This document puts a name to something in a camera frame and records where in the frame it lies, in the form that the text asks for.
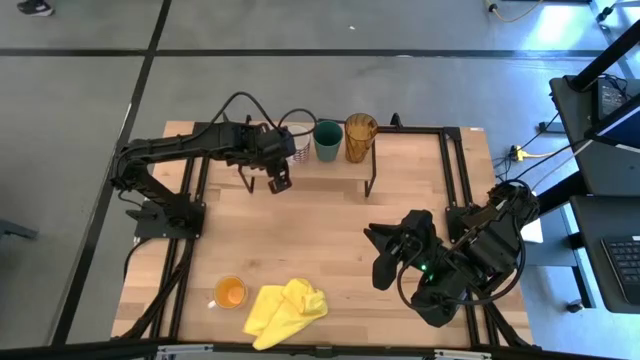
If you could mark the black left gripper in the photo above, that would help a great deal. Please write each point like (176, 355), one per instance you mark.
(265, 145)

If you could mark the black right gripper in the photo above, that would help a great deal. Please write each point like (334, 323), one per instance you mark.
(417, 235)

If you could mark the white patterned mug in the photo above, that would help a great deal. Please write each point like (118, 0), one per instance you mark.
(301, 147)

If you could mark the teal plastic cup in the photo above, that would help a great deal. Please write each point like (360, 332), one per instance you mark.
(327, 142)

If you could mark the amber ribbed plastic tumbler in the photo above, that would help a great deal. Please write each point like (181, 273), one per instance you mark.
(360, 140)

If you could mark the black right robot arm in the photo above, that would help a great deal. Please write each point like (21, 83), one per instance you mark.
(490, 245)

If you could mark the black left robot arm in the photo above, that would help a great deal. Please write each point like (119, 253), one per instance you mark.
(165, 150)

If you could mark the wooden shelf with black legs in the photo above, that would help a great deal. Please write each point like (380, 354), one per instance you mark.
(340, 170)

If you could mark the yellow microfibre cloth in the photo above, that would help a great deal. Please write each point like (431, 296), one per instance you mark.
(285, 312)

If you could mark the clear orange glass mug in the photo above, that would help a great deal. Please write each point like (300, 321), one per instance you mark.
(229, 292)

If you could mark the white paper sheet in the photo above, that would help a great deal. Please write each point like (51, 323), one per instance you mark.
(534, 232)

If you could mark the yellow power plug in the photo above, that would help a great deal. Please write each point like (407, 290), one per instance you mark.
(522, 152)

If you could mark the black desk caster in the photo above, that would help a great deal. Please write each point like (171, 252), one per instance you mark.
(575, 306)

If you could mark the black desk with keyboard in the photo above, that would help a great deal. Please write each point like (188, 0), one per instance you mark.
(600, 220)

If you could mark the black side desk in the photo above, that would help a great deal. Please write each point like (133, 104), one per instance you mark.
(595, 165)

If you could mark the black keyboard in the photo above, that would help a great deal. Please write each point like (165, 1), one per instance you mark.
(625, 260)

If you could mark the grey stand foot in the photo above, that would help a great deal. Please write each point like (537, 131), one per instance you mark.
(15, 230)

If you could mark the open laptop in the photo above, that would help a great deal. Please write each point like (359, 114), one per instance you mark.
(620, 125)

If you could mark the black power adapter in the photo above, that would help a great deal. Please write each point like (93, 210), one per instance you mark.
(610, 95)

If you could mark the black diagonal pole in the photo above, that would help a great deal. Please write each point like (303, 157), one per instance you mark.
(607, 55)

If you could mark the person's shoe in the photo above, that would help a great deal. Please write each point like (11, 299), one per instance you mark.
(35, 7)

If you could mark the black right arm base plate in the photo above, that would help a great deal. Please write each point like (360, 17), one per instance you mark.
(456, 222)

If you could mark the black aluminium table frame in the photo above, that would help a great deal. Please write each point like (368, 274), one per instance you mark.
(415, 129)

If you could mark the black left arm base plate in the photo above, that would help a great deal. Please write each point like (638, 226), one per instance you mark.
(150, 225)

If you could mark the black rail with silver brackets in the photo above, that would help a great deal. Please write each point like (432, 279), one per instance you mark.
(75, 350)

